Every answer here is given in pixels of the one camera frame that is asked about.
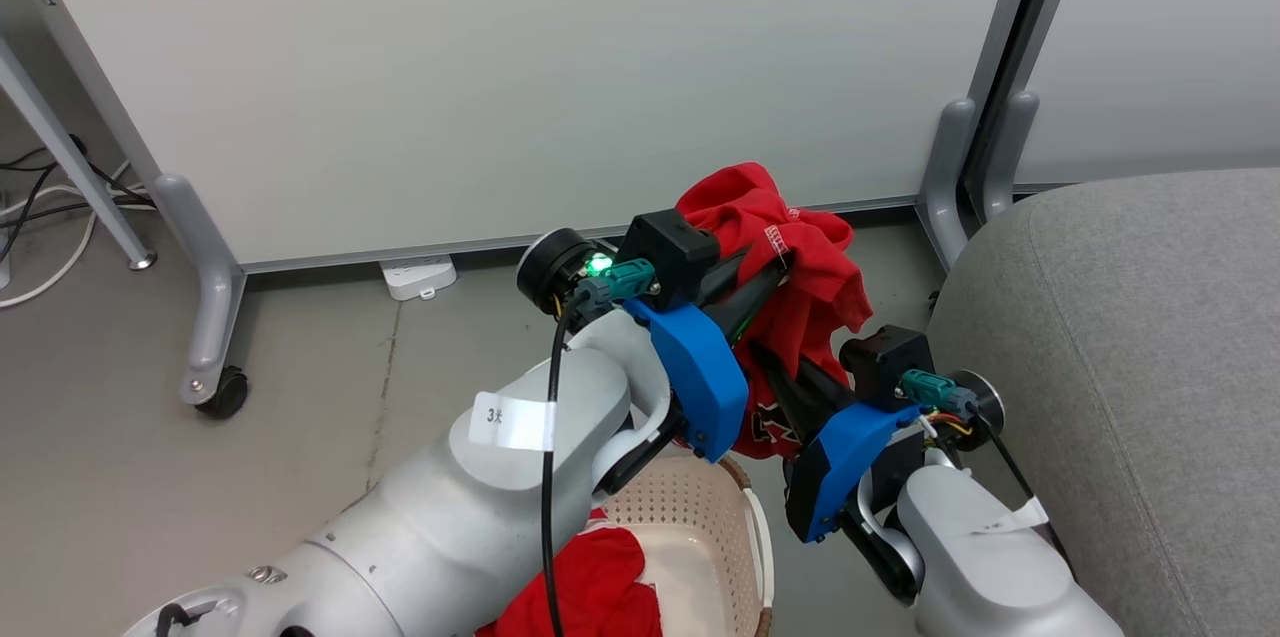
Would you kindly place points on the white partition panel grey frame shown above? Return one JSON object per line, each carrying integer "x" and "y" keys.
{"x": 1160, "y": 37}

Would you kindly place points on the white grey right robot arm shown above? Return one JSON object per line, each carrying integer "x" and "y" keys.
{"x": 985, "y": 567}

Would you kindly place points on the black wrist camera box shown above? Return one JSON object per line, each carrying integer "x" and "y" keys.
{"x": 885, "y": 362}
{"x": 672, "y": 254}

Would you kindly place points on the cream perforated laundry basket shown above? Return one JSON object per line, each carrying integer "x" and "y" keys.
{"x": 700, "y": 537}

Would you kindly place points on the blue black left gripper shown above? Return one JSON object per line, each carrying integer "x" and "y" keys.
{"x": 700, "y": 377}

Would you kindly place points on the grey fabric sofa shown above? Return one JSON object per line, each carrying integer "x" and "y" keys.
{"x": 1130, "y": 397}

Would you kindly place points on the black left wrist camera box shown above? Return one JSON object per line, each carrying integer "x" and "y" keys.
{"x": 672, "y": 254}

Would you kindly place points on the grey metal table leg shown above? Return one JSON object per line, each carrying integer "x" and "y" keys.
{"x": 70, "y": 157}

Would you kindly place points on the white power strip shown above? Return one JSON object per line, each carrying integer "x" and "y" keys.
{"x": 418, "y": 277}

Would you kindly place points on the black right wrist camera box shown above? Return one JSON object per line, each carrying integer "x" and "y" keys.
{"x": 885, "y": 362}

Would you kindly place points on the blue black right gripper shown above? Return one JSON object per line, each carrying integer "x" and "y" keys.
{"x": 845, "y": 457}

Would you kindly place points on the red garment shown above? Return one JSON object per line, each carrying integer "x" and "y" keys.
{"x": 595, "y": 587}

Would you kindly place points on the large white partition panel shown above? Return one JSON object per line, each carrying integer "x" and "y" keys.
{"x": 520, "y": 77}

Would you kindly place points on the red printed t-shirt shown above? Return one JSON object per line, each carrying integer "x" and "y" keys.
{"x": 800, "y": 287}

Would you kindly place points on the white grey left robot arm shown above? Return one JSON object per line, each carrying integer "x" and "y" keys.
{"x": 450, "y": 527}

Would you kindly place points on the black caster wheel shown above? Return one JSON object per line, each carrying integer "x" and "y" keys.
{"x": 225, "y": 395}

